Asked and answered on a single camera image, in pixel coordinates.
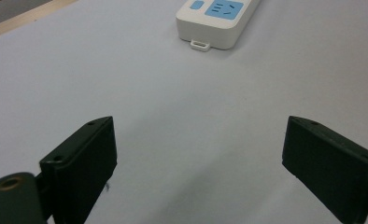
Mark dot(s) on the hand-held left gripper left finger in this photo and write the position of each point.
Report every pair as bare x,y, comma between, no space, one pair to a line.
79,168

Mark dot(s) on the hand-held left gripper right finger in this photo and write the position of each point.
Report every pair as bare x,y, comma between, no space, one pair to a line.
328,168

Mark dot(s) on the white power strip blue sockets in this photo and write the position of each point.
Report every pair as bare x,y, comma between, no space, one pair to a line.
215,26

